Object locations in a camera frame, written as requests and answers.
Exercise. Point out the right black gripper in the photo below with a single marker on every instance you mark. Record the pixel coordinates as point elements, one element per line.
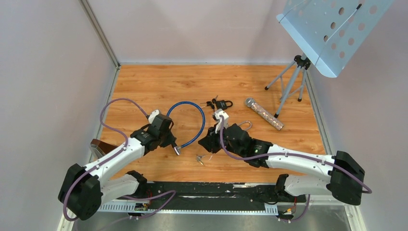
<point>210,141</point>

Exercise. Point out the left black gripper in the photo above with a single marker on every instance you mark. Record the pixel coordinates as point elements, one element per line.
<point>171,139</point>

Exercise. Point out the blue cable lock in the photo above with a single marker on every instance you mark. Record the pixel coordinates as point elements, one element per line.
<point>191,120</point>

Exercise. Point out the small black padlock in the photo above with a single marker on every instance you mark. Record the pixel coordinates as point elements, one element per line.
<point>223,104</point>

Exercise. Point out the brass padlock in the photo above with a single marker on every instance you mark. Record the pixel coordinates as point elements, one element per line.
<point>245,125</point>

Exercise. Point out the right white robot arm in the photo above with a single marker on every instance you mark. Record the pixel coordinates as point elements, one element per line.
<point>338,175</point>

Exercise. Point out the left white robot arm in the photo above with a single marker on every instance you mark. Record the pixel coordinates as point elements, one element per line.
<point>86,188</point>

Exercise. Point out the glitter microphone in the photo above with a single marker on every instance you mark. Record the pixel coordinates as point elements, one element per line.
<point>267,116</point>

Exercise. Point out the brown wooden block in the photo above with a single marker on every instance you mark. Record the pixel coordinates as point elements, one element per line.
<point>99,148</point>

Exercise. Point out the blue music stand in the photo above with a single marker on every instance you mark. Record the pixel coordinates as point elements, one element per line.
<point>329,32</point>

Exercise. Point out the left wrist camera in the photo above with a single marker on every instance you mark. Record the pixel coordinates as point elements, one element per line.
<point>153,115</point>

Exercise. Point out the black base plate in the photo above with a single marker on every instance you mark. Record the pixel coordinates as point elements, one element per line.
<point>218,196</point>

